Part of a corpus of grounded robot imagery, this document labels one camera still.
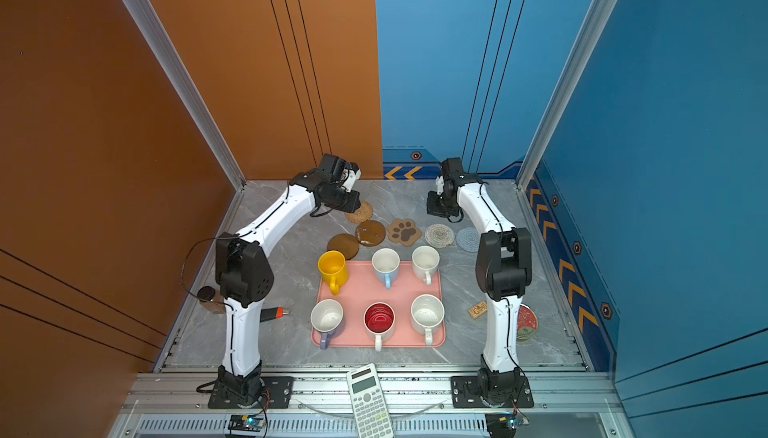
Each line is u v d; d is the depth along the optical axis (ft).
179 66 2.86
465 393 2.38
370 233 3.38
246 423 2.33
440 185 2.99
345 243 3.37
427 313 2.80
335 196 2.56
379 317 2.72
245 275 1.77
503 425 2.29
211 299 2.65
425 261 3.05
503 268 1.80
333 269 3.06
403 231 3.45
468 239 3.36
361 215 3.57
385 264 3.06
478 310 2.83
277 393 2.43
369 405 2.33
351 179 2.65
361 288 3.08
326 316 2.76
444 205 2.74
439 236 3.37
